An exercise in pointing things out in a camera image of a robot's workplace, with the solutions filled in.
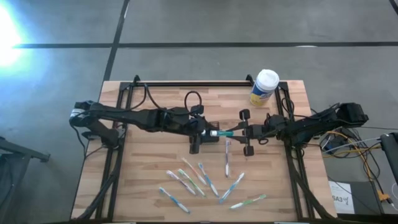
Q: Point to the disinfecting wipes canister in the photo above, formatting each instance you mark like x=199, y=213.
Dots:
x=264, y=87

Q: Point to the dark floor mat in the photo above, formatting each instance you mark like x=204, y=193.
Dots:
x=367, y=199

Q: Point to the white paper sign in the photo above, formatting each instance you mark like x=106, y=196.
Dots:
x=342, y=197

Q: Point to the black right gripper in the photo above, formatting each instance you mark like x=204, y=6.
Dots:
x=253, y=130

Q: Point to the black floor stand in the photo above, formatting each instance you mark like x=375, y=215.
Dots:
x=18, y=149

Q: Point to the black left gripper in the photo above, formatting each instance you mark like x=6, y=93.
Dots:
x=196, y=127

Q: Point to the green toothbrush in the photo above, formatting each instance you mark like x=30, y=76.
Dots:
x=248, y=201
x=191, y=183

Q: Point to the blue mouthwash bottle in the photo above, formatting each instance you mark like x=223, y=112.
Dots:
x=224, y=133

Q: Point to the blue toothbrush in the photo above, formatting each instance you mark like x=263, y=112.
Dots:
x=231, y=188
x=174, y=200
x=208, y=180

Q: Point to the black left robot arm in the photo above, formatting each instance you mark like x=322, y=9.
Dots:
x=140, y=118

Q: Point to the large black monitor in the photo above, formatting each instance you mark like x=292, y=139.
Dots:
x=391, y=155

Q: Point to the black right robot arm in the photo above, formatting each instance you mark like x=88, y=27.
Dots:
x=311, y=124

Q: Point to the orange toothbrush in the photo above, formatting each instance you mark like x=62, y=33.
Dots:
x=194, y=171

